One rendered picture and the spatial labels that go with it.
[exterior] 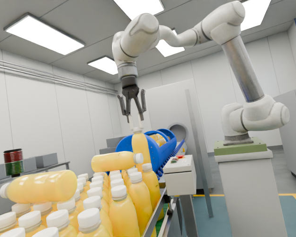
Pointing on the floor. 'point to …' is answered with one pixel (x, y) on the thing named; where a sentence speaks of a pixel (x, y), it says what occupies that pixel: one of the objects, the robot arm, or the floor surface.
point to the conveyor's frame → (172, 222)
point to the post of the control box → (189, 216)
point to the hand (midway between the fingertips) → (136, 122)
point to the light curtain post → (198, 153)
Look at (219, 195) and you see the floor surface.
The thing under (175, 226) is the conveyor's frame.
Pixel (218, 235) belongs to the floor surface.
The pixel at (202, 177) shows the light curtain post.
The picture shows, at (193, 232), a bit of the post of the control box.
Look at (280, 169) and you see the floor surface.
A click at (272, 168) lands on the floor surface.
